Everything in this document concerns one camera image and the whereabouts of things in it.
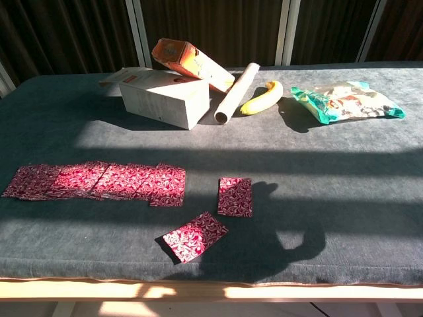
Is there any red patterned card spread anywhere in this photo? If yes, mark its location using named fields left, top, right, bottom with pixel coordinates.
left=1, top=160, right=187, bottom=209

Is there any orange carton box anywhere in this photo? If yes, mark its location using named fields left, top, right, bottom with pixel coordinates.
left=151, top=37, right=236, bottom=94

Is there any white cardboard box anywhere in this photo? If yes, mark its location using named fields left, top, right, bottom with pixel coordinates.
left=98, top=66, right=211, bottom=131

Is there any beige paper roll tube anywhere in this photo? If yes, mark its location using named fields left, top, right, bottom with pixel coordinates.
left=213, top=62, right=261, bottom=125

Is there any yellow banana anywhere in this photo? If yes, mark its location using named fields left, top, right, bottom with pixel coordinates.
left=239, top=79, right=284, bottom=116

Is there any grey table mat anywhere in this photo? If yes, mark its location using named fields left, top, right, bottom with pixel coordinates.
left=0, top=60, right=423, bottom=287

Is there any red patterned playing card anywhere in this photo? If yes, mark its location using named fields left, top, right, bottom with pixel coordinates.
left=162, top=211, right=230, bottom=265
left=217, top=176, right=254, bottom=219

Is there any teal clear snack bag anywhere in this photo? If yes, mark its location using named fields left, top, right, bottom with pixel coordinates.
left=289, top=80, right=406, bottom=125

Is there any white window frame post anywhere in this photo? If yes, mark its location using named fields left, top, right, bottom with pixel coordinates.
left=356, top=0, right=388, bottom=63
left=125, top=0, right=153, bottom=69
left=274, top=0, right=301, bottom=66
left=0, top=62, right=16, bottom=98

